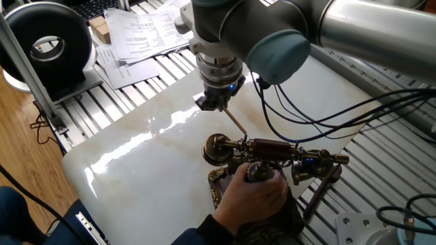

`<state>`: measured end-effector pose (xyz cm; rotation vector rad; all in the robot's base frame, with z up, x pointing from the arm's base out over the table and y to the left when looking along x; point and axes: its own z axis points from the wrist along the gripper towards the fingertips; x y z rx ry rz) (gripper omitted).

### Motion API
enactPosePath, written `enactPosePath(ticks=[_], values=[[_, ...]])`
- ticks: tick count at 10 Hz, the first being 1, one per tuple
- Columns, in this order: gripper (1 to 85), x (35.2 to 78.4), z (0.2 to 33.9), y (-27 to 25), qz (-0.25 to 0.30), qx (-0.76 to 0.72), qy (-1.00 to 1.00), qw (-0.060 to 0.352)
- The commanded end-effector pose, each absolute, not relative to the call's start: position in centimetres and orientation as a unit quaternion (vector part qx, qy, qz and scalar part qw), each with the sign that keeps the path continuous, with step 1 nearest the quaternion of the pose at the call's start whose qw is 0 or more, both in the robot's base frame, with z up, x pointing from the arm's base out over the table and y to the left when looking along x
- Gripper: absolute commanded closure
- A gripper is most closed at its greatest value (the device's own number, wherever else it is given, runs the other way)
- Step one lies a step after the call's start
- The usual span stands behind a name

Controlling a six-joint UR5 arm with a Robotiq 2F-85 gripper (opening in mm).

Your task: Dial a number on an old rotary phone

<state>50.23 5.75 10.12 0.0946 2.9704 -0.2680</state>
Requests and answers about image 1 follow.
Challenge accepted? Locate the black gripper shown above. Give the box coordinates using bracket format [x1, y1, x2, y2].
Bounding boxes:
[194, 76, 247, 112]

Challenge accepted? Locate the thin wooden stick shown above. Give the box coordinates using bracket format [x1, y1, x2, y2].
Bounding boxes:
[221, 105, 249, 136]

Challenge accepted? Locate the antique red brass phone base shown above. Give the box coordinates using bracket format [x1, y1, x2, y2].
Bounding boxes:
[207, 159, 306, 245]

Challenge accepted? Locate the forearm in dark blue sleeve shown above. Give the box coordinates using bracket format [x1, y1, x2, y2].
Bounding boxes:
[172, 214, 236, 245]

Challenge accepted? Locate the brass and red phone handset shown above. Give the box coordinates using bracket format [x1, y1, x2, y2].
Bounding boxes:
[202, 133, 350, 186]

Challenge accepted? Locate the person's bare hand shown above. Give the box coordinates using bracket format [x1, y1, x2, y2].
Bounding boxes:
[213, 162, 289, 236]

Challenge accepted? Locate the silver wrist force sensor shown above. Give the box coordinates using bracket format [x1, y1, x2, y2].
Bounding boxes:
[196, 52, 245, 91]

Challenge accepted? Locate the glossy marble pattern board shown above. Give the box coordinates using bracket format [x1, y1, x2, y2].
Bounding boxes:
[61, 56, 382, 245]

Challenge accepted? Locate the stack of printed paper sheets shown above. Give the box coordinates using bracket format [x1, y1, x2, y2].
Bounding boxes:
[104, 0, 195, 64]

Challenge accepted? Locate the small wooden block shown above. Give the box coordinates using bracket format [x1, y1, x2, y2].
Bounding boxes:
[88, 16, 107, 35]
[95, 23, 112, 45]

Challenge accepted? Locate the black computer keyboard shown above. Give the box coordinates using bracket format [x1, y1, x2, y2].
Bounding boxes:
[69, 0, 120, 22]

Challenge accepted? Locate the person's leg in blue clothes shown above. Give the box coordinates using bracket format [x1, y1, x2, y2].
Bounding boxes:
[0, 186, 110, 245]

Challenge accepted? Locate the white plastic wrist mount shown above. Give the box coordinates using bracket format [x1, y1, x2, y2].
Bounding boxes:
[174, 1, 246, 57]

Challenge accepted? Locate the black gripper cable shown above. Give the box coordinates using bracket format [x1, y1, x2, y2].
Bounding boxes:
[251, 73, 436, 144]

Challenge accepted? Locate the grey flat base plate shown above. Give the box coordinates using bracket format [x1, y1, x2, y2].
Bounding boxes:
[50, 66, 105, 105]

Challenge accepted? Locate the dark braided phone cord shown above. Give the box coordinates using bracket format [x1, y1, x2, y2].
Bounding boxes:
[302, 163, 343, 221]

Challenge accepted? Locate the black ring shaped device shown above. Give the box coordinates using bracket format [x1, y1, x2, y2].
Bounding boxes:
[0, 1, 98, 99]

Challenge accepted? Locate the thin black floor cable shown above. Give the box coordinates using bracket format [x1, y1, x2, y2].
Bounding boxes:
[29, 114, 59, 146]

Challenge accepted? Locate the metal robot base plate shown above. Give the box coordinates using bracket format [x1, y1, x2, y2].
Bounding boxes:
[335, 212, 398, 245]

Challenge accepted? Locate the aluminium frame post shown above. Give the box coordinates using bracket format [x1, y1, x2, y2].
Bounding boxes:
[0, 13, 69, 135]

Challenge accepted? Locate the thick black cable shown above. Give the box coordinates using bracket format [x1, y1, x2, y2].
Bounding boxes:
[0, 165, 86, 245]

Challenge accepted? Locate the black cable with metal connector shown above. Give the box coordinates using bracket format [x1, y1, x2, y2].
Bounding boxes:
[376, 193, 436, 239]

